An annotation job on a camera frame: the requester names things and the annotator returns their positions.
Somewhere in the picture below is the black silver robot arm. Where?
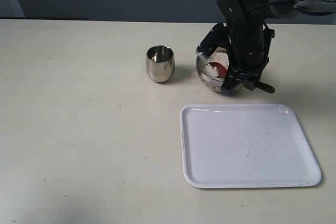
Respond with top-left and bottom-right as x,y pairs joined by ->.
216,0 -> 335,94

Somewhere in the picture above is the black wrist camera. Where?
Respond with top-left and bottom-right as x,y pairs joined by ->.
196,23 -> 230,60

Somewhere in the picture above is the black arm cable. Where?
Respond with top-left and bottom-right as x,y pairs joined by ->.
230,0 -> 292,41

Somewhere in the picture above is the stainless steel cup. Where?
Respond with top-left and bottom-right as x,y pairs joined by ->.
146,45 -> 175,83

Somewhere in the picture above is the white plastic tray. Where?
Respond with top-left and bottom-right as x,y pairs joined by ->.
180,104 -> 322,189

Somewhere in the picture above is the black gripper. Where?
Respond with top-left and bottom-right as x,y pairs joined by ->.
221,22 -> 266,92

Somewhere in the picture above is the steel bowl of rice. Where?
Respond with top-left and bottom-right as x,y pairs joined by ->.
196,48 -> 244,96

